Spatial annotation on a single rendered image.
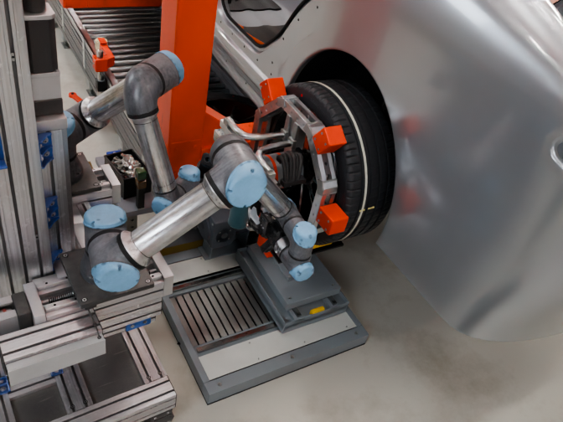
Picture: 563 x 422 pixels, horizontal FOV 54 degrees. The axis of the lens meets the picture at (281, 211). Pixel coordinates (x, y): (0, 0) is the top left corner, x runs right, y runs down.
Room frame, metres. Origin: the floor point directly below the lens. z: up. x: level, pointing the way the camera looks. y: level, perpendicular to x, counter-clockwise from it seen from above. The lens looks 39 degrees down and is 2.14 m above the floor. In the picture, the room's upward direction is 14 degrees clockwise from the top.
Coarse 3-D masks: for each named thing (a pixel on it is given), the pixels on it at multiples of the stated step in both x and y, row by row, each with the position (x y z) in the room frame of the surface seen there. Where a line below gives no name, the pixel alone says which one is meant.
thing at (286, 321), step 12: (240, 252) 2.02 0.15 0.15; (240, 264) 1.97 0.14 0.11; (252, 264) 1.96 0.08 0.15; (252, 276) 1.88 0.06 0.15; (264, 288) 1.82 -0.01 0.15; (264, 300) 1.77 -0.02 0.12; (276, 300) 1.77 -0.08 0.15; (324, 300) 1.82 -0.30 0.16; (336, 300) 1.84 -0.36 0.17; (348, 300) 1.85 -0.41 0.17; (276, 312) 1.68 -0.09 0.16; (288, 312) 1.70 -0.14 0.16; (300, 312) 1.71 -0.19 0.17; (312, 312) 1.71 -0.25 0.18; (324, 312) 1.76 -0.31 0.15; (336, 312) 1.81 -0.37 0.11; (276, 324) 1.66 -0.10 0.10; (288, 324) 1.64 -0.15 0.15; (300, 324) 1.68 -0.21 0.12
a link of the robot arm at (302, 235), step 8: (288, 224) 1.35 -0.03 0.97; (296, 224) 1.33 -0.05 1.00; (304, 224) 1.33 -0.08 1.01; (288, 232) 1.33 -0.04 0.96; (296, 232) 1.30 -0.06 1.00; (304, 232) 1.30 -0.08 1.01; (312, 232) 1.31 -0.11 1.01; (296, 240) 1.29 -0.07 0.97; (304, 240) 1.28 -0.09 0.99; (312, 240) 1.29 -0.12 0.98; (296, 248) 1.28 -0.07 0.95; (304, 248) 1.28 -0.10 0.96; (312, 248) 1.31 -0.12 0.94; (296, 256) 1.28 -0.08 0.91; (304, 256) 1.28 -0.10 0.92
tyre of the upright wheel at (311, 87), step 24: (312, 96) 1.88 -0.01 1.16; (336, 96) 1.88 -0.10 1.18; (360, 96) 1.93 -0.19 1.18; (336, 120) 1.77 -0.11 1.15; (360, 120) 1.81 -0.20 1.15; (384, 120) 1.87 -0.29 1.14; (360, 144) 1.73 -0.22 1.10; (384, 144) 1.79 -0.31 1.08; (360, 168) 1.68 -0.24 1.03; (384, 168) 1.74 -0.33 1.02; (360, 192) 1.65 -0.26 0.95; (384, 192) 1.71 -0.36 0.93; (384, 216) 1.73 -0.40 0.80; (336, 240) 1.66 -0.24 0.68
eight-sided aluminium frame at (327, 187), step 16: (288, 96) 1.91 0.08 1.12; (256, 112) 2.01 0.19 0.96; (272, 112) 1.94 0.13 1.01; (288, 112) 1.84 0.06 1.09; (304, 112) 1.84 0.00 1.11; (256, 128) 2.00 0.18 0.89; (304, 128) 1.75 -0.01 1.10; (320, 128) 1.74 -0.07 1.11; (256, 144) 2.00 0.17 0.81; (320, 160) 1.66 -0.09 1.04; (320, 176) 1.63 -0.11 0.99; (320, 192) 1.61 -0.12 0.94; (336, 192) 1.63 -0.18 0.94
